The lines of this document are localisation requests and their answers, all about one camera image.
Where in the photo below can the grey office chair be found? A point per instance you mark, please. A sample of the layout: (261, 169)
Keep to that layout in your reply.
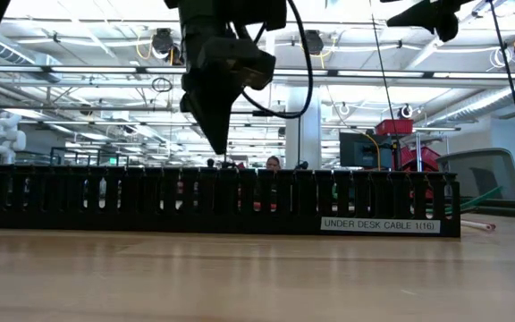
(476, 174)

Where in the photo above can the red storage bin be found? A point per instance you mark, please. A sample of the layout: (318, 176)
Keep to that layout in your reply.
(394, 127)

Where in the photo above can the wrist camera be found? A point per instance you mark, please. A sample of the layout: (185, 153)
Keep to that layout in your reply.
(446, 27)
(239, 62)

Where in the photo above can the white structural column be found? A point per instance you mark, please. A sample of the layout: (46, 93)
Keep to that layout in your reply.
(313, 143)

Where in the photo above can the silver ventilation duct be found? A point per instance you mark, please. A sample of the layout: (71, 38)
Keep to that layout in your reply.
(485, 103)
(20, 58)

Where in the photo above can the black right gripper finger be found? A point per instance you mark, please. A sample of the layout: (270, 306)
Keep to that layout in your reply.
(414, 19)

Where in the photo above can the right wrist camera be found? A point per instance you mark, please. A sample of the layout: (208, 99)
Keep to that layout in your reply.
(446, 27)

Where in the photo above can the black camera stand frame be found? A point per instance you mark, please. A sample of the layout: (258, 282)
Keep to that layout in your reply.
(299, 143)

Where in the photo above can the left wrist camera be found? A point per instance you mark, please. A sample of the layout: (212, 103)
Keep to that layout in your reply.
(239, 62)

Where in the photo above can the person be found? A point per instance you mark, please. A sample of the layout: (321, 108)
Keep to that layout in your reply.
(273, 163)

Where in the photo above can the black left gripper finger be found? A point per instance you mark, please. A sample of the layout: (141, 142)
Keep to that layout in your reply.
(226, 112)
(204, 112)

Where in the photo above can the dark computer monitor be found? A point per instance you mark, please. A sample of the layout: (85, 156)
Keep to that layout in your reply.
(358, 149)

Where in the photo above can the rack of red bins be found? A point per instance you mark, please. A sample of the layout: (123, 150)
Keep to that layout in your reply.
(427, 156)

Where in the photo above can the long ceiling light bar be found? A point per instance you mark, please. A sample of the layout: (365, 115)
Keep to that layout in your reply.
(105, 70)

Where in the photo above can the white robot figure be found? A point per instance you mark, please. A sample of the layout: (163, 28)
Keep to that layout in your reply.
(5, 134)

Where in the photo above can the small white ceiling reel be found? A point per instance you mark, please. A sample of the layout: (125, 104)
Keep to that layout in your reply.
(400, 112)

